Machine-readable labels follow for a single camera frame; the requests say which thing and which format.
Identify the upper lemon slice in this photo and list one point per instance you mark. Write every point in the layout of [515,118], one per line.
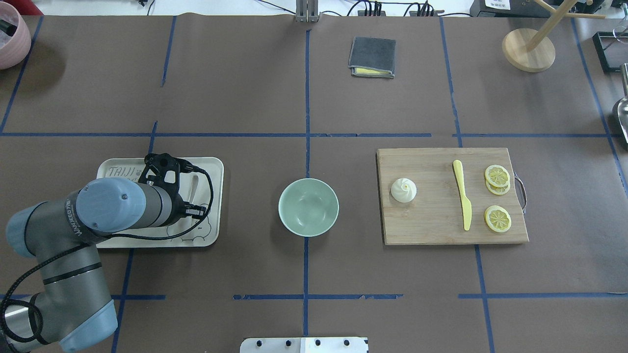
[497,176]

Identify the pink ice bowl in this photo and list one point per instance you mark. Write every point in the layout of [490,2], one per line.
[14,49]

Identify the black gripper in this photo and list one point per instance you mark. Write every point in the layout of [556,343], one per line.
[179,202]

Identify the middle lemon slice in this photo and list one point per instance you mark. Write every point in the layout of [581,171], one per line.
[497,190]

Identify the lemon slice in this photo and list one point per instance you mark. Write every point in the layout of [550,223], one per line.
[497,219]
[497,176]
[497,190]

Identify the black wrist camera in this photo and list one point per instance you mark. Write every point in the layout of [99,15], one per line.
[163,171]

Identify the yellow plastic knife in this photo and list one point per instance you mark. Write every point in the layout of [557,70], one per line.
[466,205]

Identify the light green bowl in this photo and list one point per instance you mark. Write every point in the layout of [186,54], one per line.
[308,207]

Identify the wooden mug tree stand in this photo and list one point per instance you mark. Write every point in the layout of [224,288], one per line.
[531,50]

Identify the aluminium frame post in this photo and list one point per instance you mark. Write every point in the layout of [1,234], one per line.
[307,11]

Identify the lower lemon slice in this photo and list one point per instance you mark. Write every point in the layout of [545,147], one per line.
[497,219]

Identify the white bear serving tray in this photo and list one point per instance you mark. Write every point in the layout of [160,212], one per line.
[202,235]

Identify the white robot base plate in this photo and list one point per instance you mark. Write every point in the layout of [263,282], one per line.
[305,345]

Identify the black glass rack tray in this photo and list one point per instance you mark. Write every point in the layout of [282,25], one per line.
[612,52]

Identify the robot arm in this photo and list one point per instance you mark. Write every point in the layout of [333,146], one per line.
[65,299]

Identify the wooden cutting board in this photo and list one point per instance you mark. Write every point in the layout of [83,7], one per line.
[434,217]

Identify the white steamed bun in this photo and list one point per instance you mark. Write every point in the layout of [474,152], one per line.
[403,190]

